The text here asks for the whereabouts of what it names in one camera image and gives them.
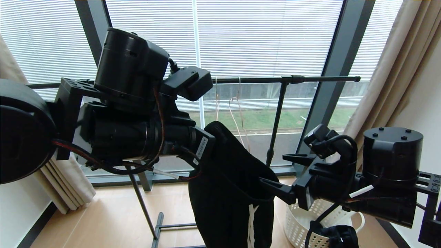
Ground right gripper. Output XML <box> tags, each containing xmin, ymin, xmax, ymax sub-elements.
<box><xmin>258</xmin><ymin>154</ymin><xmax>366</xmax><ymax>210</ymax></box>

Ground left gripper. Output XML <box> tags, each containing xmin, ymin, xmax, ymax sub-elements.
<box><xmin>74</xmin><ymin>102</ymin><xmax>216</xmax><ymax>166</ymax></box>

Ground black shorts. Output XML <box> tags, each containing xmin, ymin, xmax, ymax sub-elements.
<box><xmin>188</xmin><ymin>121</ymin><xmax>279</xmax><ymax>248</ymax></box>

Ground white laundry basket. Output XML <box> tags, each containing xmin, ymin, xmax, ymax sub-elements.
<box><xmin>284</xmin><ymin>201</ymin><xmax>365</xmax><ymax>248</ymax></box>

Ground pink clothes hanger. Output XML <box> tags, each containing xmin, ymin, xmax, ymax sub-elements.
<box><xmin>215</xmin><ymin>76</ymin><xmax>221</xmax><ymax>122</ymax></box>
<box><xmin>228</xmin><ymin>76</ymin><xmax>250</xmax><ymax>152</ymax></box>

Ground black clothes rack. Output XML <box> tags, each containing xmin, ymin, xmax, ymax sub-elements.
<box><xmin>27</xmin><ymin>75</ymin><xmax>361</xmax><ymax>248</ymax></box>

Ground beige curtain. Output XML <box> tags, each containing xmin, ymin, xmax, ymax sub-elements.
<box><xmin>339</xmin><ymin>0</ymin><xmax>441</xmax><ymax>169</ymax></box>
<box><xmin>0</xmin><ymin>34</ymin><xmax>96</xmax><ymax>215</ymax></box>

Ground black garment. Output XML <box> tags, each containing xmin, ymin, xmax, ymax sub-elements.
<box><xmin>309</xmin><ymin>220</ymin><xmax>359</xmax><ymax>248</ymax></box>

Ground window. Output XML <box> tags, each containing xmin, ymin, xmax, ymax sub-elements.
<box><xmin>0</xmin><ymin>0</ymin><xmax>403</xmax><ymax>188</ymax></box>

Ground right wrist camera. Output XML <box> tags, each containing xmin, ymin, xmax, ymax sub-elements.
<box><xmin>303</xmin><ymin>124</ymin><xmax>358</xmax><ymax>165</ymax></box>

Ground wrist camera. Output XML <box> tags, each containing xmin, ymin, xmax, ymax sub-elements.
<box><xmin>303</xmin><ymin>124</ymin><xmax>358</xmax><ymax>165</ymax></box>
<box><xmin>160</xmin><ymin>66</ymin><xmax>213</xmax><ymax>102</ymax></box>

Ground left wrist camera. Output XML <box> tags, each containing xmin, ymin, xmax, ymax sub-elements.
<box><xmin>160</xmin><ymin>66</ymin><xmax>213</xmax><ymax>102</ymax></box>

